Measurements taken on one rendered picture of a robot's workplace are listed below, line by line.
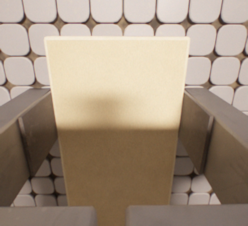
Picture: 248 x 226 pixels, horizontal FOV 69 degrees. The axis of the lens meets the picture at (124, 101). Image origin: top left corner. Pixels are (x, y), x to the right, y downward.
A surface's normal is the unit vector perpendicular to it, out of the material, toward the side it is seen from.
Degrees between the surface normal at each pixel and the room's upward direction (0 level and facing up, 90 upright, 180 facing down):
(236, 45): 0
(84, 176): 0
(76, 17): 0
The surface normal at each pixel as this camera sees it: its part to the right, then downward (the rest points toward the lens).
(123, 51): 0.01, 0.36
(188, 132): -1.00, 0.00
